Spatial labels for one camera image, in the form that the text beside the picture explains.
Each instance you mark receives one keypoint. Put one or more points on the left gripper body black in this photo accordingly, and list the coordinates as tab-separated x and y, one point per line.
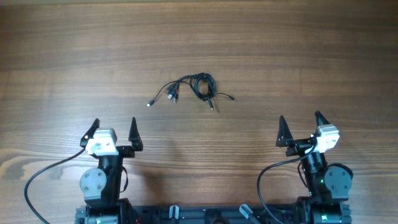
123	149

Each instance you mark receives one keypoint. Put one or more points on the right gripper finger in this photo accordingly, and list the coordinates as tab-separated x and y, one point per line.
320	119
284	136

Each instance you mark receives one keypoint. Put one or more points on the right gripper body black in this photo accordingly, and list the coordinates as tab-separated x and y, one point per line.
300	145

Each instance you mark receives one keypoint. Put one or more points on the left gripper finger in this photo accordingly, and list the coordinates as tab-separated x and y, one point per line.
90	132
134	137

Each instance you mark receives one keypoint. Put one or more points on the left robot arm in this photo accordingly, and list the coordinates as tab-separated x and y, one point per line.
101	186

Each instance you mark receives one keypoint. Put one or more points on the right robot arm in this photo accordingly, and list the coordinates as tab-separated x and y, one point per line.
328	184

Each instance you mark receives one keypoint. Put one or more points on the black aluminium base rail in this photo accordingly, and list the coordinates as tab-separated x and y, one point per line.
285	213

